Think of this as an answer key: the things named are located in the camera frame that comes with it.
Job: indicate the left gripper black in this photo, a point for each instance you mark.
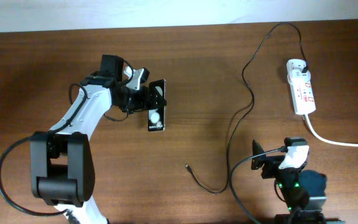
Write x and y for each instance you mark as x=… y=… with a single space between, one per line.
x=142 y=102

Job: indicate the white USB charger adapter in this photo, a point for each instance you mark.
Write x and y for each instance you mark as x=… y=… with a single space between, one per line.
x=298 y=70

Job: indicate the black Galaxy smartphone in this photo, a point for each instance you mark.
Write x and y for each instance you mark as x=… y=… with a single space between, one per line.
x=156 y=117

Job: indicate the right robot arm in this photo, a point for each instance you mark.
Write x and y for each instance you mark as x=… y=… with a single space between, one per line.
x=303 y=191

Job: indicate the white power strip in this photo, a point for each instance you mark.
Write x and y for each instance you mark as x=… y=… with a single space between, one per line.
x=302 y=96

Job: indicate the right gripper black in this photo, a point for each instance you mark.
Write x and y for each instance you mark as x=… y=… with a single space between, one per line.
x=271 y=163

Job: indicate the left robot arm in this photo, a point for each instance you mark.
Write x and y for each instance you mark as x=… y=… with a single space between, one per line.
x=62 y=169

